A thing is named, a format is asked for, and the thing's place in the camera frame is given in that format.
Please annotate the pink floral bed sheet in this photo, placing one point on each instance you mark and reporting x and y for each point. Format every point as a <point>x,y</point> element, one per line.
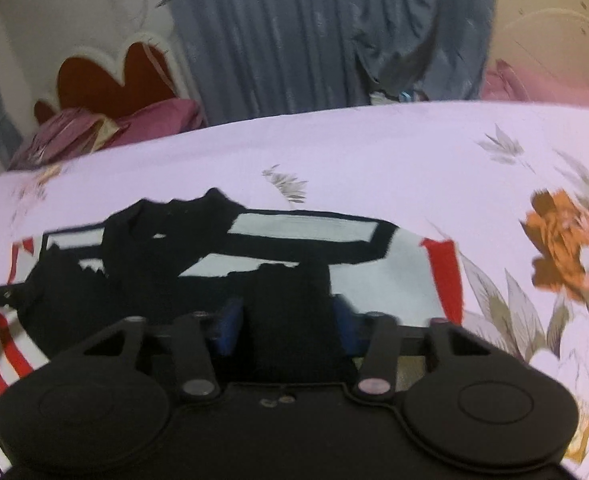
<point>374,160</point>

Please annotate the red scalloped headboard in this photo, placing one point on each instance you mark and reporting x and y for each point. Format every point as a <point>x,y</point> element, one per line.
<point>104,85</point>

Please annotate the cream arched headboard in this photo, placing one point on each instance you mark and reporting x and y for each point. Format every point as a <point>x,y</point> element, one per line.
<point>549,25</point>

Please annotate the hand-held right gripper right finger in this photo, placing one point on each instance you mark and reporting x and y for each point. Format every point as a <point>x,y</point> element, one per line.
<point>347,327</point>

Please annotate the pink pillow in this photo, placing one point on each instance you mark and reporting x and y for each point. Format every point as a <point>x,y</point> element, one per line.
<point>534,85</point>

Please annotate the magenta pillow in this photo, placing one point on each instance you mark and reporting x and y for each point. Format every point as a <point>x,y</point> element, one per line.
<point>159,115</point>

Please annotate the striped knit sweater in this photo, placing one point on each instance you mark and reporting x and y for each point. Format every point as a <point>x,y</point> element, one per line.
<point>299,232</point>

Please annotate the wide blue-grey curtain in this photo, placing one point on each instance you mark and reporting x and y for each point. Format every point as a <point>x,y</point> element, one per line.
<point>299,35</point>

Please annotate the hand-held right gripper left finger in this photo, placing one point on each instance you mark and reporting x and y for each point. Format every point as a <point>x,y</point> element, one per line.
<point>229,327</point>

